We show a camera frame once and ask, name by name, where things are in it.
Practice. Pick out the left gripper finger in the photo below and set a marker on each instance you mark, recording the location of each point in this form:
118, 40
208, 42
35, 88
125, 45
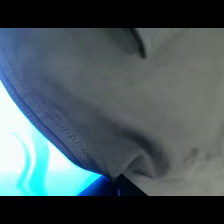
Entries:
100, 188

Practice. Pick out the grey T-shirt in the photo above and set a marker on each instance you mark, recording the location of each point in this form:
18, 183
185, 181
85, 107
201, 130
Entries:
110, 93

